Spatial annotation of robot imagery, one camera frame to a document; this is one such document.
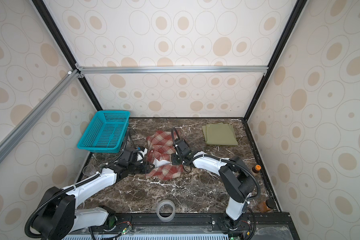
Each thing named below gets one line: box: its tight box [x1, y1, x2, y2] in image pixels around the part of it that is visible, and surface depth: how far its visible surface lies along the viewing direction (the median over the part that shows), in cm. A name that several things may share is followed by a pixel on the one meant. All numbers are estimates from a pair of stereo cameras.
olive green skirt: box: [202, 122, 239, 146], surface depth 111 cm
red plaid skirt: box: [145, 130, 184, 181], surface depth 92 cm
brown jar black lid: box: [258, 199, 276, 213], surface depth 73 cm
